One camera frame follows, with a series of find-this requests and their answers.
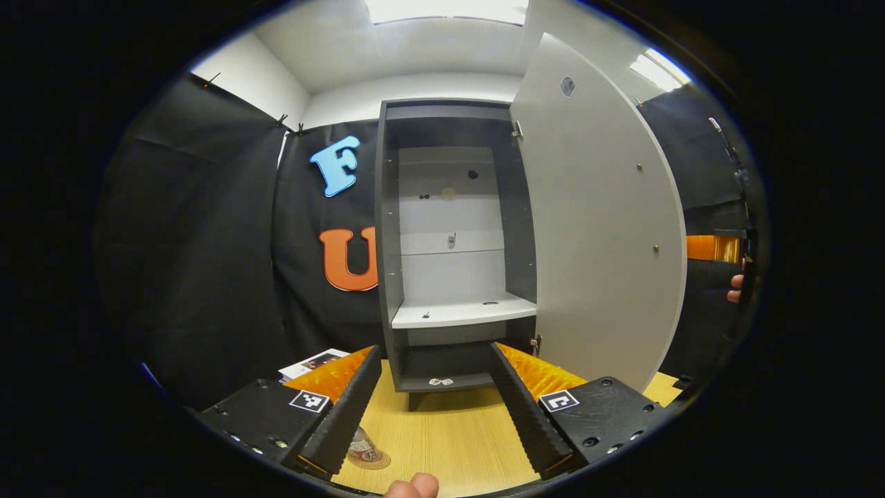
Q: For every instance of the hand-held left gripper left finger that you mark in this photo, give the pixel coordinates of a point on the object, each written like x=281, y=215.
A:
x=342, y=422

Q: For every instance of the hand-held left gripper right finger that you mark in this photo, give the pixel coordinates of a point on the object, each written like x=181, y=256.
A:
x=525, y=415

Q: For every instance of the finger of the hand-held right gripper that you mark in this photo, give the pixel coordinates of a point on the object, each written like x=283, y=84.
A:
x=712, y=247

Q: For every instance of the small glass bottle red label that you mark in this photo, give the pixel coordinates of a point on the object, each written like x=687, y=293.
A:
x=361, y=443

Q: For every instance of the round brown coaster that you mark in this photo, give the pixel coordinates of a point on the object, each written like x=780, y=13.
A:
x=379, y=460

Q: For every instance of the beige cabinet door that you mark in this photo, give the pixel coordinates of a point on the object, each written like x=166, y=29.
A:
x=601, y=242

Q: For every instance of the dark grey cabinet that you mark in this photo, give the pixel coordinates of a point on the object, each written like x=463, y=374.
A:
x=453, y=315

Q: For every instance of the white printed booklet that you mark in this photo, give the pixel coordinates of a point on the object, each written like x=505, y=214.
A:
x=311, y=363

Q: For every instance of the ceiling light panel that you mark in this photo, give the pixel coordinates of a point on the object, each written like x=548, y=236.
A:
x=660, y=69
x=446, y=10

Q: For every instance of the black backdrop cloth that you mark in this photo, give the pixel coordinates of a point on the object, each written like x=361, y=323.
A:
x=193, y=242

